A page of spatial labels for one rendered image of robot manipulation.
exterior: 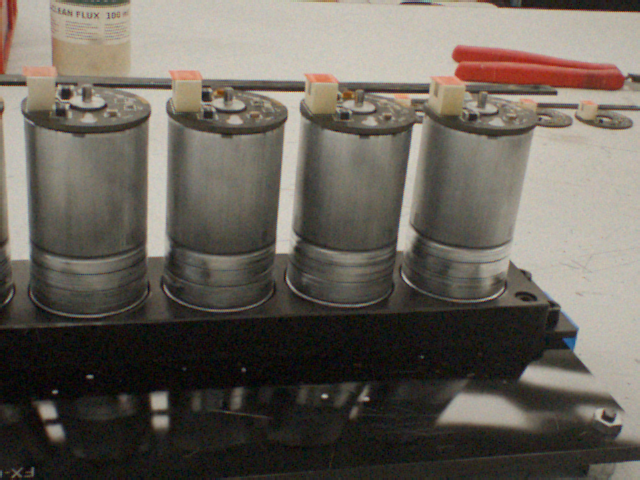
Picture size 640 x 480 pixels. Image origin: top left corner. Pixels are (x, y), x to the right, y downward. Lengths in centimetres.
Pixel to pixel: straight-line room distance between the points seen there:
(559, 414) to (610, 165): 20
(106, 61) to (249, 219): 24
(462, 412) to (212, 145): 7
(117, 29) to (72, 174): 24
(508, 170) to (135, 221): 8
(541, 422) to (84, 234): 10
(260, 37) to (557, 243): 26
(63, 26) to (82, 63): 2
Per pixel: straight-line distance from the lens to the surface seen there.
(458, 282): 22
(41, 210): 20
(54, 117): 19
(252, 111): 20
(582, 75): 49
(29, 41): 49
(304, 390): 20
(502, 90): 23
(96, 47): 42
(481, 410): 20
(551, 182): 36
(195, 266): 20
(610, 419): 21
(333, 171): 20
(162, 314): 20
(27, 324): 20
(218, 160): 19
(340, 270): 21
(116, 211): 19
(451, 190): 21
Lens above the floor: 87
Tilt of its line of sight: 25 degrees down
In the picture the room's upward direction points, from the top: 6 degrees clockwise
